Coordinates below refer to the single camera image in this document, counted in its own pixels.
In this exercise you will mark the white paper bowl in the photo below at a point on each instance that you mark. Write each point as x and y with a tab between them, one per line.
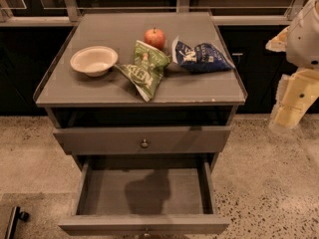
94	61

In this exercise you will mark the green jalapeno chip bag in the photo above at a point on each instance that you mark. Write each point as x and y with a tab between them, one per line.
147	69

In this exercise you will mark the red apple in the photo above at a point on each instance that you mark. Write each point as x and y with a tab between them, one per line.
155	37

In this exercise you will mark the grey open middle drawer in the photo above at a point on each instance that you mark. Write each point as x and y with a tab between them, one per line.
161	196

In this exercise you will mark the grey top drawer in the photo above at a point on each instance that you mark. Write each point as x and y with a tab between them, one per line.
127	140

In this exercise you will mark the metal window frame rail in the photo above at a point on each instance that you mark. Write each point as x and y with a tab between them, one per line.
39	13

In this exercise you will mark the grey wooden drawer cabinet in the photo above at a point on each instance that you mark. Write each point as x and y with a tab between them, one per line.
72	99

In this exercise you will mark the blue chip bag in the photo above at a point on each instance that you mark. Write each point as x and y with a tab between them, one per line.
203	58

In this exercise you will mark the black object on floor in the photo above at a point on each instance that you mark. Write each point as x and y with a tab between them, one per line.
16	215

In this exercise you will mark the round metal top knob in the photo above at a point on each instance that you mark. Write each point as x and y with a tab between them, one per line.
144	144

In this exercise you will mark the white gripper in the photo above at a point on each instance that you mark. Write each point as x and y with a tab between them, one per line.
304	42

